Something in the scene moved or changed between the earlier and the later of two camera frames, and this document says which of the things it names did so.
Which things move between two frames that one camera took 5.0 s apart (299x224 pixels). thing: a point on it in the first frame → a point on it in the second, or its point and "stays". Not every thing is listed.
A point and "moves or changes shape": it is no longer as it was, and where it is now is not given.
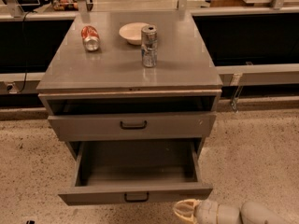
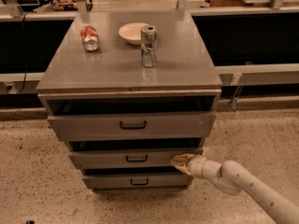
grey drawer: x=124 y=171 moves or changes shape
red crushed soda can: x=91 y=37 stays
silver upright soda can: x=149 y=46 stays
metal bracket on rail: x=235 y=81 stays
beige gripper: x=206 y=213 → x=195 y=165
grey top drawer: x=98 y=127 stays
